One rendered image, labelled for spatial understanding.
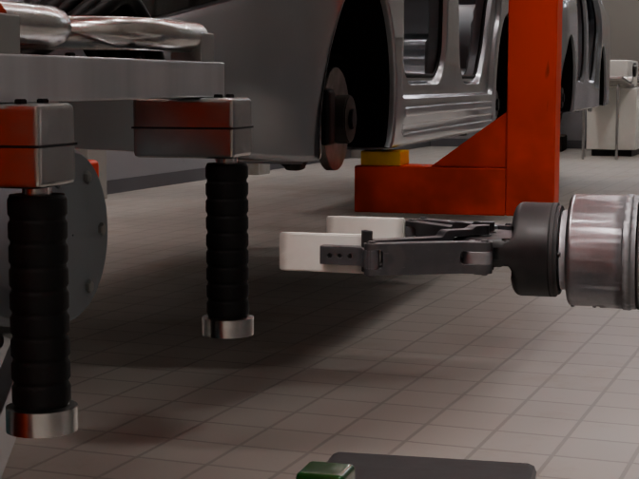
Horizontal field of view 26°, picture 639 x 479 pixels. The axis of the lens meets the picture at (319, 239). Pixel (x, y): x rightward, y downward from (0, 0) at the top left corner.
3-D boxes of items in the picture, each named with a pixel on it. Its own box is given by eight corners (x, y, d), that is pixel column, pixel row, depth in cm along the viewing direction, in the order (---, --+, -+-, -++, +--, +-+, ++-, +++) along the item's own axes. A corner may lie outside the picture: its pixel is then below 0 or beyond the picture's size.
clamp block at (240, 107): (155, 154, 121) (154, 93, 120) (253, 156, 118) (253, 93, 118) (131, 157, 116) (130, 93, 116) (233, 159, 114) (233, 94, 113)
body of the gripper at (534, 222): (557, 305, 106) (438, 299, 108) (569, 289, 114) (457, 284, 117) (559, 207, 105) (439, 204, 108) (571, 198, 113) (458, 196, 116)
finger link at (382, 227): (403, 218, 119) (405, 218, 120) (325, 216, 121) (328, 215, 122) (403, 253, 120) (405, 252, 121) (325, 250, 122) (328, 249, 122)
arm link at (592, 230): (640, 301, 113) (566, 297, 114) (643, 189, 112) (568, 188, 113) (633, 319, 104) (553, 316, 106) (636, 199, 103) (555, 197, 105)
